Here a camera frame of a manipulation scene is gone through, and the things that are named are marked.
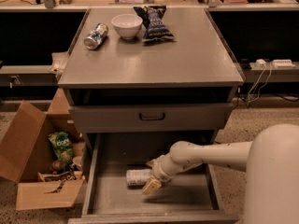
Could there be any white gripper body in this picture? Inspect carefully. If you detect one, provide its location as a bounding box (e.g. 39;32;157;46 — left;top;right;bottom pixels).
152;154;179;182

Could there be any clear plastic water bottle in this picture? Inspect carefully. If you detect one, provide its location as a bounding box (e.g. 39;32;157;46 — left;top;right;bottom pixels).
126;169;152;187

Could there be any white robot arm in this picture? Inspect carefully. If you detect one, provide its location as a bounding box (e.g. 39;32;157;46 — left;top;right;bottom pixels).
142;124;299;224

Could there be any open grey middle drawer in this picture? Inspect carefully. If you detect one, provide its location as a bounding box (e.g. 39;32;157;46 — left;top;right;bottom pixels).
69;132;238;224

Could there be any grey drawer cabinet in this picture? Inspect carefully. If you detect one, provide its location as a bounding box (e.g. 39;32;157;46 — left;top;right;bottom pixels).
57;7;245;224

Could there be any closed grey upper drawer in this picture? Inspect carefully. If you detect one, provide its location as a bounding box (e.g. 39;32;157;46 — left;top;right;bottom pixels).
69;103;233;133

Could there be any green snack bag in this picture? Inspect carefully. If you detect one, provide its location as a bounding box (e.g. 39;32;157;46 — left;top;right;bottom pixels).
48;132;73;163

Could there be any dark snack packet in box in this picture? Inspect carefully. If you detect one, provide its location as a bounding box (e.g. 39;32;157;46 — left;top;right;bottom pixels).
37;171;82;182

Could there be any open cardboard box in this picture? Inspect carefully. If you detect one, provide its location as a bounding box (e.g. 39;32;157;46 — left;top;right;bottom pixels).
0;89;85;210

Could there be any silver blue soda can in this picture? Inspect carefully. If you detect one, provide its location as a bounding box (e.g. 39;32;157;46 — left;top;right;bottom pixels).
83;23;108;49

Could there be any white ceramic bowl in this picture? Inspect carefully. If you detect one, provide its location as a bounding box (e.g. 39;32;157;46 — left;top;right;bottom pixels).
111;14;143;40

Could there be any white power strip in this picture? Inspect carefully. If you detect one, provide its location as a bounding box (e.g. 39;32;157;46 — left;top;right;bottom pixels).
255;59;295;68

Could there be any dark blue chip bag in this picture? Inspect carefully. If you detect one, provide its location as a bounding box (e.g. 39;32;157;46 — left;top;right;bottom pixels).
134;5;175;42

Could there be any black drawer handle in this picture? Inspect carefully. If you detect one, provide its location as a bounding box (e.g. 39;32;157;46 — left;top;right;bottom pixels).
138;113;165;121

